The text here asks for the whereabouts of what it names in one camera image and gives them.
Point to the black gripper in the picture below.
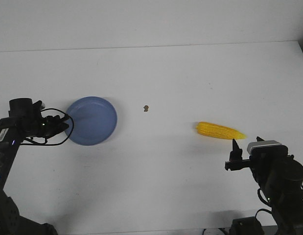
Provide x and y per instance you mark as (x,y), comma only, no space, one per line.
(237,163)
(44,128)

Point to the yellow corn cob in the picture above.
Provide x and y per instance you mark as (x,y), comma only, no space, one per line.
(218,131)

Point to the blue round plate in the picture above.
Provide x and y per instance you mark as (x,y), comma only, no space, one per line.
(94,119)

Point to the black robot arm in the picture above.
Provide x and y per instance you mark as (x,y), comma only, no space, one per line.
(25,126)
(280,180)

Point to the small brown table stain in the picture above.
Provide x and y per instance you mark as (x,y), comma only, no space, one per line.
(146,108)

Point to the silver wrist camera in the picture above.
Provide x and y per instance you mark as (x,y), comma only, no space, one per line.
(266,147)
(39,105)

